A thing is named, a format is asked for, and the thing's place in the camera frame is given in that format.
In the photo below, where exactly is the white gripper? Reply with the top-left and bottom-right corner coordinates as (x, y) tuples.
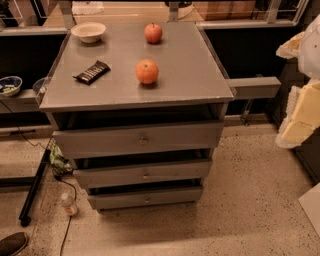
(275, 14), (320, 149)

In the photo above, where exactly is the grey top drawer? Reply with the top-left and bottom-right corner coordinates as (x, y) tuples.
(53, 121), (223, 159)

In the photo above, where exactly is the grey drawer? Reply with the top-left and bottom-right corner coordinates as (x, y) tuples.
(53, 121), (223, 159)
(87, 186), (203, 210)
(74, 159), (212, 189)

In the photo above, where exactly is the grey bottom drawer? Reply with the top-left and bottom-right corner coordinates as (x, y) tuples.
(87, 186), (203, 210)

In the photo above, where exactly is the grey drawer cabinet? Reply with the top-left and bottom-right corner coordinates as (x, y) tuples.
(40, 22), (233, 196)

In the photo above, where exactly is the grey middle drawer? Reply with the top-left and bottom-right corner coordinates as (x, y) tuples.
(74, 159), (212, 189)

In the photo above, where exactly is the grey side shelf bar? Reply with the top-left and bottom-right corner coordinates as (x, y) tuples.
(227, 77), (281, 100)

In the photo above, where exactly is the orange fruit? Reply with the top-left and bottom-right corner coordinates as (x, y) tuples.
(135, 59), (159, 84)

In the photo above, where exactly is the red apple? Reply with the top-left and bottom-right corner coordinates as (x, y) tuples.
(144, 23), (162, 44)

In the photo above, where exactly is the dark chocolate bar wrapper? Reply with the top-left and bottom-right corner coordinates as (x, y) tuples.
(75, 60), (110, 85)

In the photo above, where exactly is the white empty bowl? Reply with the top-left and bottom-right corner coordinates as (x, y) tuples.
(71, 22), (106, 43)

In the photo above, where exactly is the green snack bag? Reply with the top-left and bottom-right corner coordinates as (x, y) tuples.
(49, 145), (73, 175)

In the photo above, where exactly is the clear plastic cup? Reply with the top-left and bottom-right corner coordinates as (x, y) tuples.
(32, 77), (51, 94)

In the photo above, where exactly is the clear plastic bottle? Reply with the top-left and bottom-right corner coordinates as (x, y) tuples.
(61, 193), (78, 216)

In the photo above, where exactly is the blue patterned bowl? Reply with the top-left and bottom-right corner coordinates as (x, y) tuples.
(0, 76), (23, 97)

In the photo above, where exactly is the black stand leg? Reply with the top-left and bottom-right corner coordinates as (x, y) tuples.
(19, 149), (50, 227)

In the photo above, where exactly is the dark shoe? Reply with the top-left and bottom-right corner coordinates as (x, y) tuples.
(0, 232), (28, 256)

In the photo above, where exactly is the black cable on floor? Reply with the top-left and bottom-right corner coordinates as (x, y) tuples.
(53, 173), (78, 256)

